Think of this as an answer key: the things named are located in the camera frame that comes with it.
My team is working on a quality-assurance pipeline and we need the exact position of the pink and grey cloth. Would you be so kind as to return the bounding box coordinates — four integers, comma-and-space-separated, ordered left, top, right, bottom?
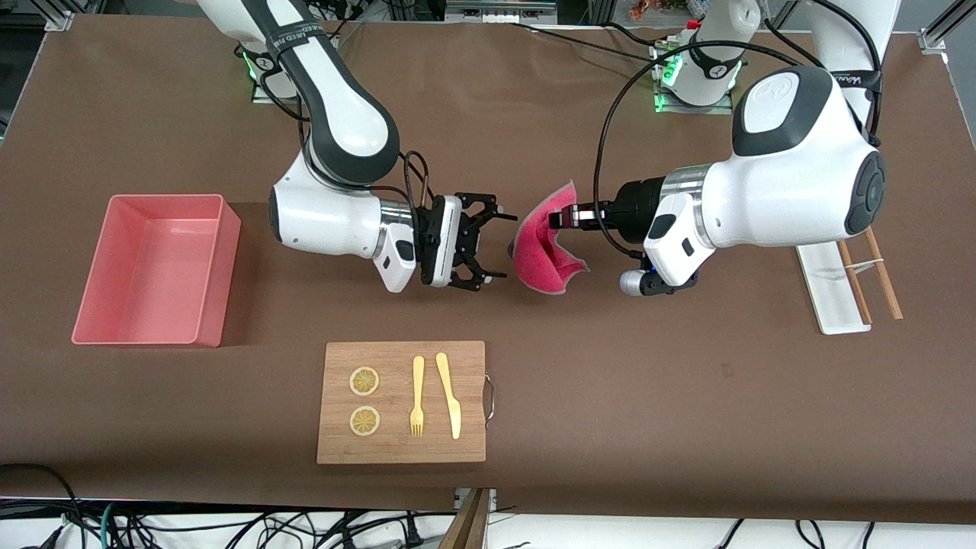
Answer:
508, 178, 592, 296

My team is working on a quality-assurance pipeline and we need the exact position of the bamboo cutting board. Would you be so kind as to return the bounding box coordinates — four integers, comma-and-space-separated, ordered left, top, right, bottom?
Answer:
316, 341, 487, 465

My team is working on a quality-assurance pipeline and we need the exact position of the yellow plastic fork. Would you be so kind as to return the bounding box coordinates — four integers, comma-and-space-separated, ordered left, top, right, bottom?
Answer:
409, 355, 425, 438

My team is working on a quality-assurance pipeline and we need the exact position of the yellow plastic knife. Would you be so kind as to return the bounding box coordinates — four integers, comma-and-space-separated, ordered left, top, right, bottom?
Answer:
435, 352, 462, 441

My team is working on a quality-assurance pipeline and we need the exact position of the grey power strip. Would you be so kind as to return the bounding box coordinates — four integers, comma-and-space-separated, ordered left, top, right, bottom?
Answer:
446, 0, 558, 24

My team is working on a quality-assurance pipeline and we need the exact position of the white rectangular tray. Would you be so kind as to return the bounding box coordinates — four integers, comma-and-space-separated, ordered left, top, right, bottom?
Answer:
795, 242, 872, 336

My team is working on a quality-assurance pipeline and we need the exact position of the brown wooden plank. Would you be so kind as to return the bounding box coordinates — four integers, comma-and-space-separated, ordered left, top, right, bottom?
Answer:
438, 488, 490, 549

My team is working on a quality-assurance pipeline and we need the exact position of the pink plastic box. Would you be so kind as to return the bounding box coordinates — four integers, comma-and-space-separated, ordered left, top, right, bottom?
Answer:
72, 194, 242, 348

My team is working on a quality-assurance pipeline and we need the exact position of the black camera cable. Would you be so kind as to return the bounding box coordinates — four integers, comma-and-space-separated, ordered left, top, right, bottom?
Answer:
593, 15, 885, 260
294, 99, 435, 230

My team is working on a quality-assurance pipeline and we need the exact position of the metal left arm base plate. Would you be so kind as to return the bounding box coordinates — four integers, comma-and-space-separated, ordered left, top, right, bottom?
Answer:
650, 40, 735, 116

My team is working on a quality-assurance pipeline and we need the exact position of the black cable across table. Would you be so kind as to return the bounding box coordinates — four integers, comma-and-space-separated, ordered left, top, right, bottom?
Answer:
509, 21, 676, 68

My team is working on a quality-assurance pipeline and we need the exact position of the small metal bracket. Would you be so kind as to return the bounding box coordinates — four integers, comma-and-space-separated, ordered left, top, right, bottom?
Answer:
455, 487, 499, 512

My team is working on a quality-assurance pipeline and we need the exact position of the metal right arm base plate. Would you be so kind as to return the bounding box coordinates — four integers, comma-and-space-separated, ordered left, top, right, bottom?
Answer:
249, 30, 340, 106

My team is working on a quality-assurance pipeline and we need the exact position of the black looped floor cable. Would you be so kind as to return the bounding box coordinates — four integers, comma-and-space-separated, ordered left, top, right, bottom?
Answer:
0, 463, 83, 549

